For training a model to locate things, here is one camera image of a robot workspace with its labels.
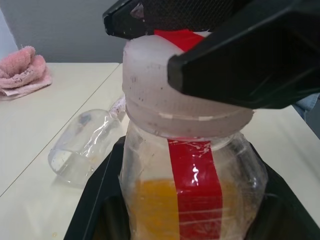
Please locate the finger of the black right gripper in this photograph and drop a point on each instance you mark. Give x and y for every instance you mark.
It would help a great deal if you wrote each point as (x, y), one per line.
(170, 15)
(250, 62)

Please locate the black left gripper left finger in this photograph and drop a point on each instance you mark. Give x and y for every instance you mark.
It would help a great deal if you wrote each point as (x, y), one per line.
(100, 190)

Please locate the blue denim fabric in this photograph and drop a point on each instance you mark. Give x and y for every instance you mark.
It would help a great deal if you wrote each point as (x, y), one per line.
(306, 105)

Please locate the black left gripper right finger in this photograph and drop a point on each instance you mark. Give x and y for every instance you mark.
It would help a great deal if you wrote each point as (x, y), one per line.
(287, 212)

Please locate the clear bottle with red tape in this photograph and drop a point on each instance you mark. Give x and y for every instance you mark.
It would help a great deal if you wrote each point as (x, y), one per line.
(150, 200)

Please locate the white bottle cap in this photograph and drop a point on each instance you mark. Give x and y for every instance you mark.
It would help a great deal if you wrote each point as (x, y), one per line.
(150, 87)

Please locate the pink towel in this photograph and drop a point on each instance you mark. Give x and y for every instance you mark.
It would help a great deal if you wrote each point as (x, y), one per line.
(22, 72)

